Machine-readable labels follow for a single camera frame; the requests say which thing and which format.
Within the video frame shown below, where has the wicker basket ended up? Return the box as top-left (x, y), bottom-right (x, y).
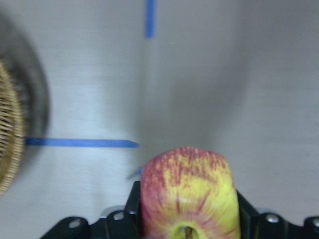
top-left (0, 59), bottom-right (26, 196)

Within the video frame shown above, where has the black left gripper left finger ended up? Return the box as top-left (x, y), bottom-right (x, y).
top-left (42, 181), bottom-right (141, 239)

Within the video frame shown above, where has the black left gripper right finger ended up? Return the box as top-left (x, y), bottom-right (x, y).
top-left (237, 192), bottom-right (319, 239)

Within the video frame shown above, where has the red yellow apple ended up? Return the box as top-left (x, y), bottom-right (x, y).
top-left (141, 146), bottom-right (241, 239)

